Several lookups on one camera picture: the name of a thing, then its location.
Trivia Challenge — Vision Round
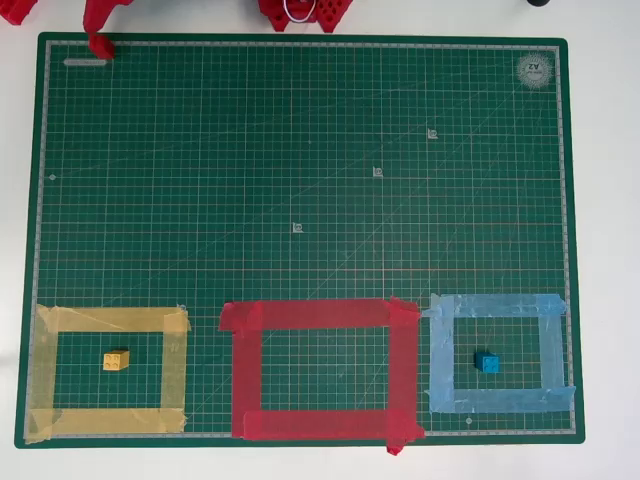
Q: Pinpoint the yellow toy brick cube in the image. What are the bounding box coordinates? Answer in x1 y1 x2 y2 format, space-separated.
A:
102 348 130 372

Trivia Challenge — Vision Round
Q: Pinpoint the red leader arm with handle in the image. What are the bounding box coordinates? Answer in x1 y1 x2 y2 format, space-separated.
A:
0 0 39 26

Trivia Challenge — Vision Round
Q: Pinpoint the green cutting mat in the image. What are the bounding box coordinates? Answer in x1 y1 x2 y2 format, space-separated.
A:
13 31 586 450

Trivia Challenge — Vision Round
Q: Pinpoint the blue toy brick cube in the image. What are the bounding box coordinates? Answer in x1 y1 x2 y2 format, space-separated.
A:
473 350 501 375

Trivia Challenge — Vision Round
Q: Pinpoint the red tape square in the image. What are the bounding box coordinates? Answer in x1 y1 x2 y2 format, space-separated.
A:
218 295 426 456

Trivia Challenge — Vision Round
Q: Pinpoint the blue tape square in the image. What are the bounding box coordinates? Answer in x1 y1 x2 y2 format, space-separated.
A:
421 292 577 415

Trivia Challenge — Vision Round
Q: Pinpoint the yellow tape square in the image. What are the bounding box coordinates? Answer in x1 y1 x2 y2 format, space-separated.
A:
24 303 192 445

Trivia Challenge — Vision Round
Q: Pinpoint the white robot arm cable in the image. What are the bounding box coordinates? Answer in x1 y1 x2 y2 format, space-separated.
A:
281 0 319 25

